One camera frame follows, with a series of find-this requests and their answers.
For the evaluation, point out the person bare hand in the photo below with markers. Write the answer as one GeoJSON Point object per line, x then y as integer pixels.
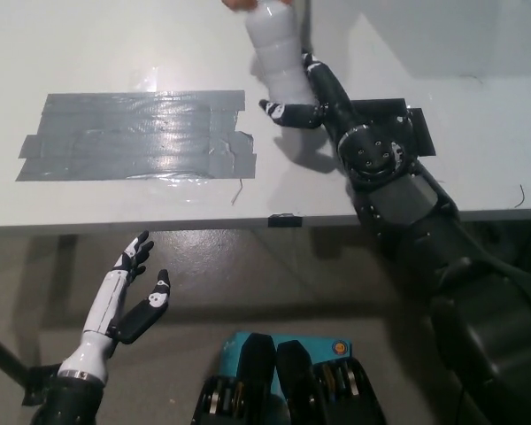
{"type": "Point", "coordinates": [239, 4]}

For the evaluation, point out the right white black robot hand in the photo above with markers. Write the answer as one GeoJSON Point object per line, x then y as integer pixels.
{"type": "Point", "coordinates": [329, 97]}

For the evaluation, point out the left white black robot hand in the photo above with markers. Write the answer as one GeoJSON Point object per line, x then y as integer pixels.
{"type": "Point", "coordinates": [106, 305]}

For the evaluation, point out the white plastic bottle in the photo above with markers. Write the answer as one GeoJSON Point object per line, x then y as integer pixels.
{"type": "Point", "coordinates": [279, 57]}

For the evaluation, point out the black teal robot torso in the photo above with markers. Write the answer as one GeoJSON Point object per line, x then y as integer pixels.
{"type": "Point", "coordinates": [287, 380]}

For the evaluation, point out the black tape square patch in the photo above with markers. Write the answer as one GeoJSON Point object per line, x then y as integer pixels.
{"type": "Point", "coordinates": [425, 133]}

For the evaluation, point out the black metal table leg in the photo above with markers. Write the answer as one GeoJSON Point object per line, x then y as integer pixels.
{"type": "Point", "coordinates": [4, 356]}

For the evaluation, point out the grey duct tape patch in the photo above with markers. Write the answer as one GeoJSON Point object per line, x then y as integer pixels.
{"type": "Point", "coordinates": [137, 133]}

